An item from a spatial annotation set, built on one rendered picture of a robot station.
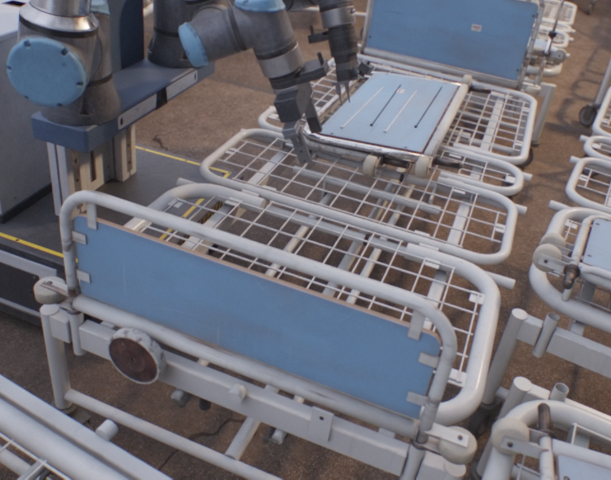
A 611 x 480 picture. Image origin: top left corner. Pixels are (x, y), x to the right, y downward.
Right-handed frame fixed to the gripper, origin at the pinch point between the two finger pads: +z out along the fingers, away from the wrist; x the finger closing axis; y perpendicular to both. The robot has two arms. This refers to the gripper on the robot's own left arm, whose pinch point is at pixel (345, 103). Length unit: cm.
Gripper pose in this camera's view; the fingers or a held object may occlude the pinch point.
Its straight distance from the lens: 173.1
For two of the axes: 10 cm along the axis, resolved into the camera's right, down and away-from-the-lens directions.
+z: 2.0, 9.5, 2.5
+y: 8.6, -0.5, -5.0
